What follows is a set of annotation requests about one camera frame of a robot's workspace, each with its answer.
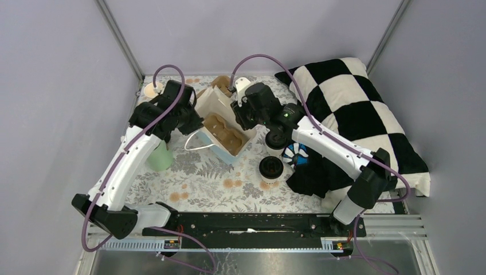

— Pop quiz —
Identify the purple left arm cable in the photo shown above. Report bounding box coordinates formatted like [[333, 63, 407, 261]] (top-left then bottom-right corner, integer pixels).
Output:
[[81, 64, 217, 274]]

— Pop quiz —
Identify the light blue paper bag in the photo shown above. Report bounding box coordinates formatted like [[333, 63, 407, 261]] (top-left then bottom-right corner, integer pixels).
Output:
[[184, 87, 257, 164]]

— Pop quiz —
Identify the white paper cup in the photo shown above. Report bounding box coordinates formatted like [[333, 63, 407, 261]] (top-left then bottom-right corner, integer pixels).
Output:
[[266, 147, 285, 158], [261, 175, 280, 185]]

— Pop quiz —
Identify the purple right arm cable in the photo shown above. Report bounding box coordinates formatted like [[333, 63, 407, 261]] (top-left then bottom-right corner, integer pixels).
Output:
[[229, 53, 411, 274]]

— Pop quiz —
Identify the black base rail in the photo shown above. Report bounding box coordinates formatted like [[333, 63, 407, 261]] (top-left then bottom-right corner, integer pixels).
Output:
[[165, 212, 366, 250]]

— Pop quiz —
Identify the black white checkered blanket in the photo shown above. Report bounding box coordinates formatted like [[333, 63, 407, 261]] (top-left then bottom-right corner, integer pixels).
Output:
[[275, 57, 431, 197]]

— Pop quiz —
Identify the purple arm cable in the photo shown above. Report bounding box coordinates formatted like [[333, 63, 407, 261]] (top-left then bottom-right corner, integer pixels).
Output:
[[229, 53, 411, 274], [81, 64, 217, 274]]

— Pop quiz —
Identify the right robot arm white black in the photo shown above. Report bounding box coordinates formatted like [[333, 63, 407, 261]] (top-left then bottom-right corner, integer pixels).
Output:
[[231, 78, 390, 236]]

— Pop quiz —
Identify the black cup lid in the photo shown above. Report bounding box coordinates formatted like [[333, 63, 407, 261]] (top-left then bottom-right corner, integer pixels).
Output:
[[258, 156, 284, 178], [265, 131, 289, 150]]

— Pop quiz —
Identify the brown cardboard cup carrier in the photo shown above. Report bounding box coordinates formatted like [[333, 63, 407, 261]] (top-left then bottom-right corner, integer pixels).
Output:
[[203, 113, 249, 156], [209, 76, 232, 98]]

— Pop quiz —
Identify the floral table mat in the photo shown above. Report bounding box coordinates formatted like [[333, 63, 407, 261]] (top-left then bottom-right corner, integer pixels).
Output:
[[108, 75, 388, 214]]

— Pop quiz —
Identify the stack of white paper cups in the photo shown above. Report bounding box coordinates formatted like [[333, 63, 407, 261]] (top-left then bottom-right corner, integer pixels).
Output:
[[143, 81, 164, 100]]

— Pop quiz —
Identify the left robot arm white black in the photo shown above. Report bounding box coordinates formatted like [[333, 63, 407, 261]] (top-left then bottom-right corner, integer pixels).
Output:
[[72, 80, 203, 239]]

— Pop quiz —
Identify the green cup holder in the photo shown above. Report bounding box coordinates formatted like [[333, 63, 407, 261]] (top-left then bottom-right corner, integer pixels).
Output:
[[147, 140, 173, 172]]

